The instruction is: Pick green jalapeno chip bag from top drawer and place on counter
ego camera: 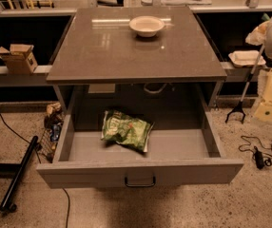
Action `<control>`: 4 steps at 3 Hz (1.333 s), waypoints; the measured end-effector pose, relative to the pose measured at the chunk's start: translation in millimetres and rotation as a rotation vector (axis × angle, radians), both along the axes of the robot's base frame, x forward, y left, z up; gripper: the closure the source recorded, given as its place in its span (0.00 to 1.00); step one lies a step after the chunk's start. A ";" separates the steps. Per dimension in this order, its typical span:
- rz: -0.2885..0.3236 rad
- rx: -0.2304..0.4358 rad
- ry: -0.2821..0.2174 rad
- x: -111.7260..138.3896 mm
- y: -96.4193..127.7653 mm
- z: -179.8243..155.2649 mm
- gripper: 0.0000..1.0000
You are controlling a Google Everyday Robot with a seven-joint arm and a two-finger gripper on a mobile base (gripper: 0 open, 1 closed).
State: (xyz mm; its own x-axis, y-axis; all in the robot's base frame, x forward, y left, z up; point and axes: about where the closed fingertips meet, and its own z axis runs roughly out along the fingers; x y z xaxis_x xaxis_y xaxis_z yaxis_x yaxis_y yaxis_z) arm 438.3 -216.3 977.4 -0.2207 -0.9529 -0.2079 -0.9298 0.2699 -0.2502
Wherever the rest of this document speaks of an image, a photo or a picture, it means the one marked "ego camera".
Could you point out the white foam tray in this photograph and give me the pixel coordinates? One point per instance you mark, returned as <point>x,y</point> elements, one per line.
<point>243,58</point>

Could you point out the black drawer handle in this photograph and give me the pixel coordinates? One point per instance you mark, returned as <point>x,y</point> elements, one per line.
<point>139,183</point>

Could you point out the white paper bowl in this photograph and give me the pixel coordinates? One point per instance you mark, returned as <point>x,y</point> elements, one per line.
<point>146,26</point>

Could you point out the black pole on floor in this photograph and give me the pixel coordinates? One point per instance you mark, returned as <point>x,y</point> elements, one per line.
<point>6,204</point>

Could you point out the green jalapeno chip bag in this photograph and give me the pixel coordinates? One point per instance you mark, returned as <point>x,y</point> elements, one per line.
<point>125,130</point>

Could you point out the brown cardboard box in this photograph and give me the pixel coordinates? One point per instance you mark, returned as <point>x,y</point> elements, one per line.
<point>19,59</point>

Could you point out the wire basket with snacks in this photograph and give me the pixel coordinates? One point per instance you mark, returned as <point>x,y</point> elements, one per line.
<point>52,130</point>

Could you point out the grabber reacher tool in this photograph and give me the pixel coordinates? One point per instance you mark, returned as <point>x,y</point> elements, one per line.
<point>239,107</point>

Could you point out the grey open drawer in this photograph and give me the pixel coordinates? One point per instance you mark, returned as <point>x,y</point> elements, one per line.
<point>182,146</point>

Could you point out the grey counter cabinet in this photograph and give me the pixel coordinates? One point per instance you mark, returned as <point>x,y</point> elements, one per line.
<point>101,48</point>

